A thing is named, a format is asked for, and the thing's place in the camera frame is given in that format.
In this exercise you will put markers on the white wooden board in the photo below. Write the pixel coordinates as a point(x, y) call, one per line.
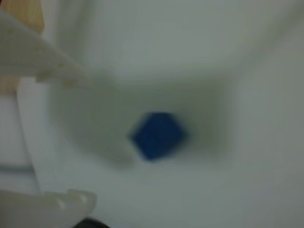
point(225, 171)

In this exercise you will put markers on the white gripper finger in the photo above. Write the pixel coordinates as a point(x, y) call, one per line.
point(31, 52)
point(35, 209)

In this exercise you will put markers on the black round stand base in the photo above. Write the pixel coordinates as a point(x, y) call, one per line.
point(91, 223)

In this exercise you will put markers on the small blue cube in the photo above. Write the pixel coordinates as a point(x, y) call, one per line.
point(158, 135)

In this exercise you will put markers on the light wooden box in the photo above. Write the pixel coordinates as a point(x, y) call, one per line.
point(28, 14)

